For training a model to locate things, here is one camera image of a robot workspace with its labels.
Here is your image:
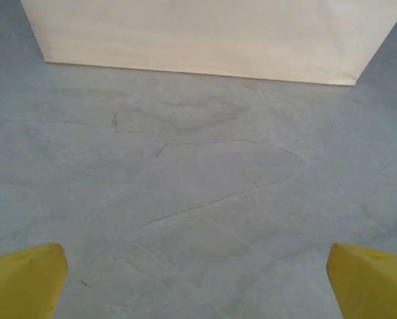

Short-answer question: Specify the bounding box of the blue checkered paper bag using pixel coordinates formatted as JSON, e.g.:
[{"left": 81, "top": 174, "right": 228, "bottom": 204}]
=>
[{"left": 19, "top": 0, "right": 397, "bottom": 86}]

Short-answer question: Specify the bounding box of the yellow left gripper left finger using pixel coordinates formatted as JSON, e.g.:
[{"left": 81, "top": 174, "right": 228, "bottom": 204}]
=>
[{"left": 0, "top": 243, "right": 68, "bottom": 319}]

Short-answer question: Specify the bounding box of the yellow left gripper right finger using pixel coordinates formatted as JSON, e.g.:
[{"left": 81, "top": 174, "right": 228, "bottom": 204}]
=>
[{"left": 327, "top": 242, "right": 397, "bottom": 319}]

